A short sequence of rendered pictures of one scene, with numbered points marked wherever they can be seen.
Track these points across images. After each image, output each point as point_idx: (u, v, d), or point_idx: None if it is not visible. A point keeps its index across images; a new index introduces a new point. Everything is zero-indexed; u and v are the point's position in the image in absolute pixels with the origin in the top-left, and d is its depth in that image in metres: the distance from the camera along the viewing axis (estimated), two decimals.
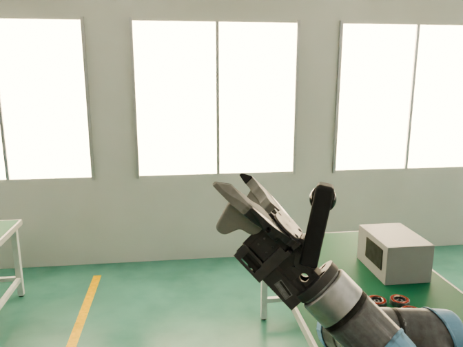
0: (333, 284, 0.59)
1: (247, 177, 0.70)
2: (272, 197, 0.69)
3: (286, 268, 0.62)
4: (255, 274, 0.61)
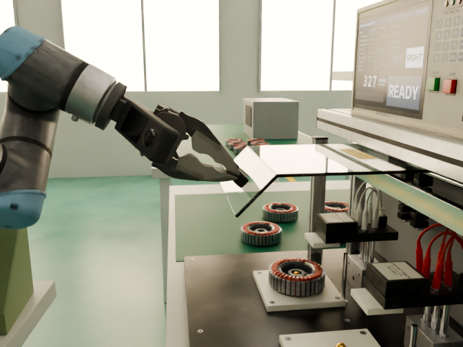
0: (111, 82, 0.59)
1: (229, 172, 0.64)
2: (195, 177, 0.63)
3: None
4: (167, 106, 0.68)
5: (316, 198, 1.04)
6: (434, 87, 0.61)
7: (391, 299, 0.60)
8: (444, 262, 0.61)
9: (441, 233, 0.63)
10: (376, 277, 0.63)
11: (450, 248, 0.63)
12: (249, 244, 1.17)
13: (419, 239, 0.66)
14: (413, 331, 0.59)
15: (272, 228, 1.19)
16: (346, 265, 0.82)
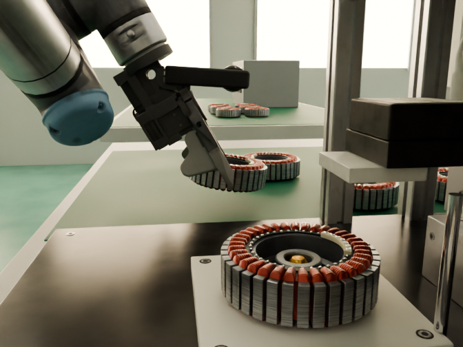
0: None
1: (229, 175, 0.58)
2: (215, 141, 0.57)
3: None
4: None
5: (342, 100, 0.48)
6: None
7: None
8: None
9: None
10: None
11: None
12: (202, 184, 0.60)
13: None
14: None
15: (249, 163, 0.62)
16: (458, 233, 0.26)
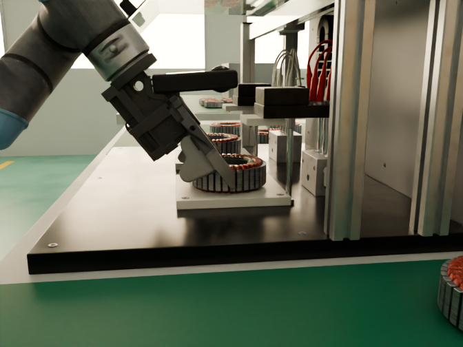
0: None
1: (230, 176, 0.58)
2: (211, 143, 0.56)
3: None
4: None
5: None
6: None
7: (269, 107, 0.59)
8: (325, 73, 0.60)
9: (326, 48, 0.62)
10: (260, 93, 0.62)
11: None
12: (204, 188, 0.60)
13: (309, 62, 0.65)
14: (289, 133, 0.57)
15: (248, 162, 0.62)
16: None
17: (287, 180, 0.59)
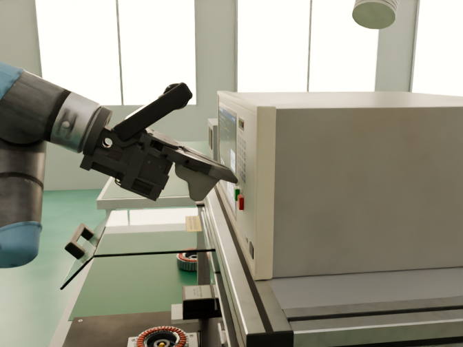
0: None
1: (228, 173, 0.64)
2: (207, 162, 0.60)
3: None
4: None
5: (201, 261, 1.07)
6: (235, 197, 0.64)
7: None
8: None
9: None
10: None
11: None
12: None
13: None
14: None
15: None
16: (200, 342, 0.85)
17: None
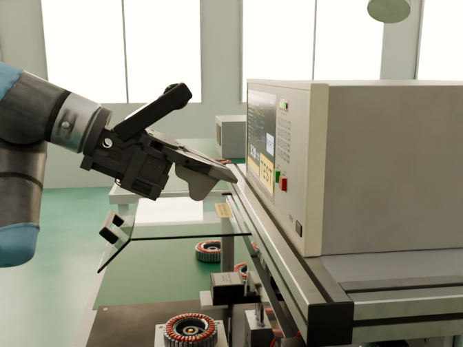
0: None
1: (228, 173, 0.64)
2: (207, 162, 0.60)
3: None
4: None
5: (225, 250, 1.08)
6: (276, 180, 0.65)
7: None
8: None
9: None
10: None
11: None
12: None
13: (271, 345, 0.70)
14: None
15: None
16: (231, 328, 0.86)
17: None
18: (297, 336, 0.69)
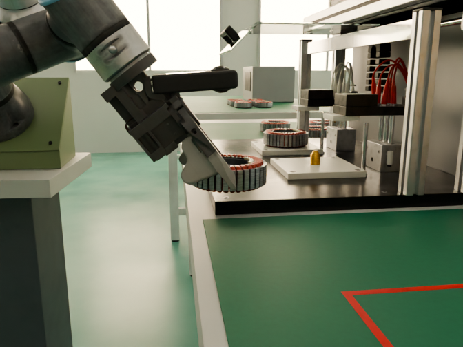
0: None
1: (231, 177, 0.58)
2: (213, 146, 0.57)
3: None
4: None
5: None
6: None
7: (350, 107, 0.83)
8: (388, 83, 0.84)
9: (388, 65, 0.86)
10: (340, 98, 0.86)
11: (394, 75, 0.86)
12: (204, 188, 0.60)
13: (373, 75, 0.89)
14: (365, 127, 0.82)
15: (249, 162, 0.62)
16: (324, 121, 1.05)
17: (363, 160, 0.83)
18: (395, 62, 0.87)
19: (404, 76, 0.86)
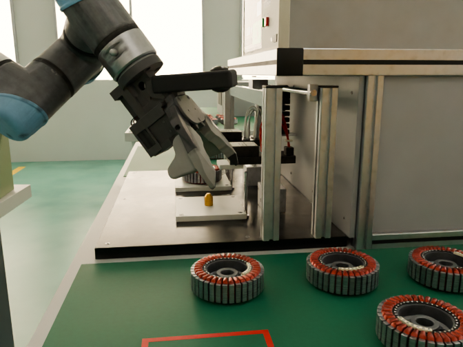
0: None
1: (213, 175, 0.58)
2: (194, 142, 0.58)
3: None
4: None
5: (227, 127, 1.39)
6: (262, 24, 0.96)
7: None
8: None
9: None
10: None
11: None
12: (196, 295, 0.65)
13: (260, 126, 1.01)
14: (244, 175, 0.94)
15: (242, 272, 0.65)
16: None
17: (244, 204, 0.95)
18: None
19: (284, 129, 0.98)
